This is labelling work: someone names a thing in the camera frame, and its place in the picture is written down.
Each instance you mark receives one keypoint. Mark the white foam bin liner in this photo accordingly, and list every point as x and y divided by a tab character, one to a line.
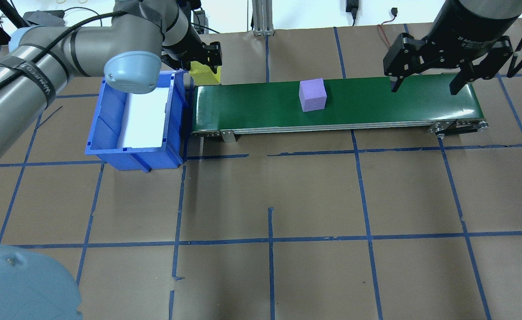
143	124

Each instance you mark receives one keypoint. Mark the aluminium profile post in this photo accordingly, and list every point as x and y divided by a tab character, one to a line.
263	18

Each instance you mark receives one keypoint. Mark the purple cube block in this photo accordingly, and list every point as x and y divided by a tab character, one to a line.
312	95

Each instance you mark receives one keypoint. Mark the green conveyor belt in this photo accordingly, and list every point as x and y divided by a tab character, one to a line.
252	106

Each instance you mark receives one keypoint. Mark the small black power brick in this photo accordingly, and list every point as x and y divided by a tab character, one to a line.
199	21

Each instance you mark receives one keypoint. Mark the black power adapter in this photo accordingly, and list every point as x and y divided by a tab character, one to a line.
352	5

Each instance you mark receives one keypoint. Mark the blue plastic storage bin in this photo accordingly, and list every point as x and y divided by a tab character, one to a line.
109	133

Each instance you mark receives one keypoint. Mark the yellow cube block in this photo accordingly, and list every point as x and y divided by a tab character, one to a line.
205	76

